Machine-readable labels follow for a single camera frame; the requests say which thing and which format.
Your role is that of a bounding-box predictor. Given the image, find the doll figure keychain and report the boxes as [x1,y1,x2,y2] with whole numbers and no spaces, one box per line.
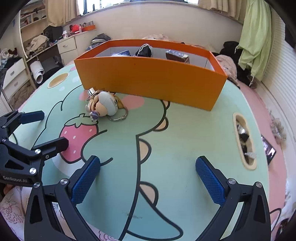
[85,88,128,121]

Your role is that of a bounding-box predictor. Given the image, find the blue tin box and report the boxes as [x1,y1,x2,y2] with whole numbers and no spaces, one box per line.
[112,50,131,57]

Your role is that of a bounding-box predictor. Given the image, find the black lace pouch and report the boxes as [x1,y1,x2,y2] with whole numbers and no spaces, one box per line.
[135,44,154,58]

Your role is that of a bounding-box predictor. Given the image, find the brown small carton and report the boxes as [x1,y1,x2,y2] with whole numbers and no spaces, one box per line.
[166,50,190,64]

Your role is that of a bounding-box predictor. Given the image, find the orange cardboard box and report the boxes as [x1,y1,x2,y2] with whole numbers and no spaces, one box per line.
[74,39,227,111]

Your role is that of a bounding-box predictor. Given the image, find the white desk with drawers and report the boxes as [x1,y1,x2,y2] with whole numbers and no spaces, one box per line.
[3,29,97,100]

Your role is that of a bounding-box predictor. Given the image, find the white paper roll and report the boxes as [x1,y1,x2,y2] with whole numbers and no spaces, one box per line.
[30,61,45,84]

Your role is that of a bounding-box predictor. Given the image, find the smartphone with video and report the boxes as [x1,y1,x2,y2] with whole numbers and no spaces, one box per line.
[261,136,276,165]

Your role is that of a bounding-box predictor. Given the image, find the wrappers in table slot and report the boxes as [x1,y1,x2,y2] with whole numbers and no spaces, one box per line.
[235,116,257,170]

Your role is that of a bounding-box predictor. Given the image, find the bookshelf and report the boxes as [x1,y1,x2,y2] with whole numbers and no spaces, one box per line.
[20,1,48,43]

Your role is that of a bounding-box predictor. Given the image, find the beige curtain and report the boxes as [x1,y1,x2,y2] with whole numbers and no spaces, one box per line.
[44,0,80,27]

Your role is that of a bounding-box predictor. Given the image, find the folded clothes pile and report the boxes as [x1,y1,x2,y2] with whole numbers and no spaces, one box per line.
[89,33,111,49]

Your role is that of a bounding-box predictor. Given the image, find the orange tray on desk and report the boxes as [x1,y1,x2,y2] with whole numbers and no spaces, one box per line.
[82,25,96,32]

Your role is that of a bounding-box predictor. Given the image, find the black clothes on bed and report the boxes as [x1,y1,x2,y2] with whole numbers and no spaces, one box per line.
[215,41,252,86]

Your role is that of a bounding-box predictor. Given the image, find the green hanging cloth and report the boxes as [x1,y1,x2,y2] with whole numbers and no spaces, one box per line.
[237,1,272,81]

